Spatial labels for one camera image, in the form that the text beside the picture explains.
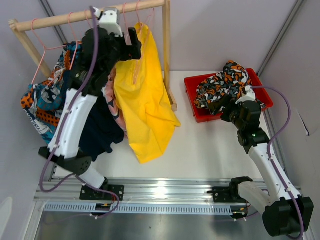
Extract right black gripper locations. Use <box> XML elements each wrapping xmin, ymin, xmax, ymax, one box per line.
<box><xmin>207</xmin><ymin>94</ymin><xmax>245</xmax><ymax>131</ymax></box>

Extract orange black camouflage shorts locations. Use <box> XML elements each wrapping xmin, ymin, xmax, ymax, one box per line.
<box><xmin>193</xmin><ymin>60</ymin><xmax>253</xmax><ymax>111</ymax></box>

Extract pink hanger of camouflage shorts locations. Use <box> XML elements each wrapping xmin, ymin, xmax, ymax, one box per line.
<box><xmin>135</xmin><ymin>0</ymin><xmax>156</xmax><ymax>32</ymax></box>

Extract pink hanger of yellow shorts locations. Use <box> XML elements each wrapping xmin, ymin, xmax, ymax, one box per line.
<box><xmin>122</xmin><ymin>2</ymin><xmax>152</xmax><ymax>85</ymax></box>

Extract yellow shorts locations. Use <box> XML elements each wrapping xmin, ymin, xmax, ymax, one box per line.
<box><xmin>114</xmin><ymin>23</ymin><xmax>181</xmax><ymax>164</ymax></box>

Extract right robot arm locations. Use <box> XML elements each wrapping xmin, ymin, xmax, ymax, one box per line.
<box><xmin>208</xmin><ymin>95</ymin><xmax>314</xmax><ymax>240</ymax></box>

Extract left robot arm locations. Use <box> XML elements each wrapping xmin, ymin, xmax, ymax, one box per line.
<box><xmin>38</xmin><ymin>27</ymin><xmax>142</xmax><ymax>200</ymax></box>

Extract pink patterned shorts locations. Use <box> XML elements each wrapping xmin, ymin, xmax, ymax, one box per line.
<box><xmin>101</xmin><ymin>67</ymin><xmax>128</xmax><ymax>139</ymax></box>

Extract pink hanger far left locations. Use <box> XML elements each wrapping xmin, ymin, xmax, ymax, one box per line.
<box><xmin>30</xmin><ymin>17</ymin><xmax>66</xmax><ymax>85</ymax></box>

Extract navy blue shorts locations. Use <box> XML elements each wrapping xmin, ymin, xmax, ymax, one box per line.
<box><xmin>62</xmin><ymin>39</ymin><xmax>126</xmax><ymax>163</ymax></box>

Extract blue orange patterned shorts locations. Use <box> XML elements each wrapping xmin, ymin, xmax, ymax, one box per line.
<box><xmin>20</xmin><ymin>41</ymin><xmax>83</xmax><ymax>144</ymax></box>

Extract red plastic bin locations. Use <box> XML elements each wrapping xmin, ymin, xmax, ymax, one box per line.
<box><xmin>184</xmin><ymin>68</ymin><xmax>274</xmax><ymax>123</ymax></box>

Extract wooden clothes rack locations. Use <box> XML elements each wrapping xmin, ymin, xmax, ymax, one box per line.
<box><xmin>8</xmin><ymin>0</ymin><xmax>178</xmax><ymax>112</ymax></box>

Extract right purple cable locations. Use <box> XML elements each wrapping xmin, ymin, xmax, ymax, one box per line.
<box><xmin>232</xmin><ymin>85</ymin><xmax>306</xmax><ymax>240</ymax></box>

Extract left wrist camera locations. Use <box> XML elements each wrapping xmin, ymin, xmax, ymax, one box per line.
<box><xmin>93</xmin><ymin>7</ymin><xmax>124</xmax><ymax>38</ymax></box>

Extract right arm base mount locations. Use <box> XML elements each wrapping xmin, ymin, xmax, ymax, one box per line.
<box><xmin>206</xmin><ymin>176</ymin><xmax>253</xmax><ymax>204</ymax></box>

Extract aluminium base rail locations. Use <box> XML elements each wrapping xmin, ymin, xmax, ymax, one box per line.
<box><xmin>33</xmin><ymin>177</ymin><xmax>303</xmax><ymax>216</ymax></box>

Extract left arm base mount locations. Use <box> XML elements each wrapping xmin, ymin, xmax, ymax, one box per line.
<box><xmin>79</xmin><ymin>184</ymin><xmax>125</xmax><ymax>201</ymax></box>

